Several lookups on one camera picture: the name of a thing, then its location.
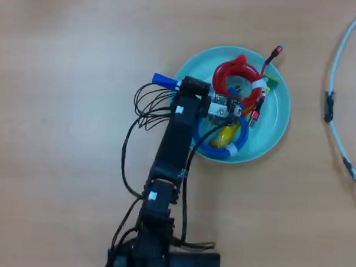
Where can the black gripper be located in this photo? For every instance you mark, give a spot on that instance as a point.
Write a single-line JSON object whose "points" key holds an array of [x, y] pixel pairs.
{"points": [[193, 86]]}

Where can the green bowl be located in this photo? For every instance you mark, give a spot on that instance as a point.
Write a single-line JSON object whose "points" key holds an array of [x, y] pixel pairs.
{"points": [[270, 125]]}

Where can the green and yellow clip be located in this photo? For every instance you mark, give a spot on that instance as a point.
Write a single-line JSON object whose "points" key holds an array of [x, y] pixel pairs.
{"points": [[271, 83]]}

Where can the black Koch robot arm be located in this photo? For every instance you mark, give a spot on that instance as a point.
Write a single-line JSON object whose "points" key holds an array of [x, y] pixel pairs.
{"points": [[176, 139]]}

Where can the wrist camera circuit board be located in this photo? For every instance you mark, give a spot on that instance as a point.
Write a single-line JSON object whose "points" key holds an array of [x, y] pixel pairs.
{"points": [[226, 110]]}

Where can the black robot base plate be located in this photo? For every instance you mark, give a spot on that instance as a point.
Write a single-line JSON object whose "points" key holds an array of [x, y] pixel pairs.
{"points": [[190, 264]]}

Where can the yellow tube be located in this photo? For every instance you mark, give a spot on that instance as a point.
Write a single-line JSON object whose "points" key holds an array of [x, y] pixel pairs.
{"points": [[225, 137]]}

